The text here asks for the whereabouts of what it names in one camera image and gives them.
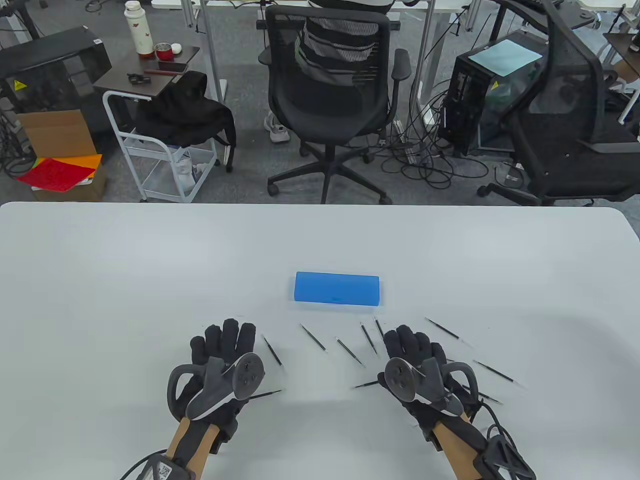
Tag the person's left hand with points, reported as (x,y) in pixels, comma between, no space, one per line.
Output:
(225,340)

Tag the person's right hand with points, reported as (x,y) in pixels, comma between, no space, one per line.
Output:
(410,345)

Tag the group of black pen refills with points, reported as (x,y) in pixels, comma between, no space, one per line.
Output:
(314,338)

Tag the blue stationery box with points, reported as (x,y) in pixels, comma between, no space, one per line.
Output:
(335,289)

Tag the person's left forearm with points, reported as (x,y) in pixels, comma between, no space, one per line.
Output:
(187,450)

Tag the person's right forearm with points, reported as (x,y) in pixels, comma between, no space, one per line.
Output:
(457,450)

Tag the open brown cardboard box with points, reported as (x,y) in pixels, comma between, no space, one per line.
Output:
(55,132)

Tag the dark red pen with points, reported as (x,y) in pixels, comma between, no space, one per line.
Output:
(162,72)

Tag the grey hand controller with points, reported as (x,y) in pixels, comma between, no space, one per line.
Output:
(220,395)
(430,390)

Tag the white plastic bag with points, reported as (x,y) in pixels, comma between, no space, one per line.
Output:
(187,170)

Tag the white metal cart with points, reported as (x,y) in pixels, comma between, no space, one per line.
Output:
(145,147)

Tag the white power strip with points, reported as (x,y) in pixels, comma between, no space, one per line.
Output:
(400,132)

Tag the orange paper sheet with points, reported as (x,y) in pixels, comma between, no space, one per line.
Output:
(92,161)

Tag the black jacket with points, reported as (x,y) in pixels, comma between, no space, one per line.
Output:
(185,115)

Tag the red paper sheet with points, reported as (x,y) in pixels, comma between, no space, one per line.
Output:
(55,174)

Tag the black high-back office chair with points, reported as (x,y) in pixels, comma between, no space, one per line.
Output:
(570,165)

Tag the black glass-sided computer tower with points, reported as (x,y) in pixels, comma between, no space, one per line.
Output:
(465,110)

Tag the black mesh office chair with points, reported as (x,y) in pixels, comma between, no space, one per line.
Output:
(325,100)

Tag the small black clip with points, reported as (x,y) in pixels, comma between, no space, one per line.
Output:
(139,78)

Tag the dark smartphone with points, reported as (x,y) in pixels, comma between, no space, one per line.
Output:
(172,66)

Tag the dark wooden side table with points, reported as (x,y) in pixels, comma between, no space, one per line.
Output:
(115,82)

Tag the white desk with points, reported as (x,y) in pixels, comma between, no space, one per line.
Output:
(212,50)

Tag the red cup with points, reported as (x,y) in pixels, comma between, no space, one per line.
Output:
(163,52)

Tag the light blue paper sheet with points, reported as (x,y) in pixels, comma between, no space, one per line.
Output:
(505,57)

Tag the white thermos bottle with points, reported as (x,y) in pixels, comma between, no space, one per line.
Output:
(139,30)

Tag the black equipment case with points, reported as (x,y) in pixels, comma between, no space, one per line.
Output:
(50,65)

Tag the black curved desk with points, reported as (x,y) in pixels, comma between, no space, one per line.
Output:
(565,12)

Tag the dark wooden desk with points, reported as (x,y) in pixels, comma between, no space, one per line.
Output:
(622,45)

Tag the black desk leg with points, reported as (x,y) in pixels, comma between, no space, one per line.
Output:
(25,17)

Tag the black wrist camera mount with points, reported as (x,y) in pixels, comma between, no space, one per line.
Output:
(165,470)
(481,462)

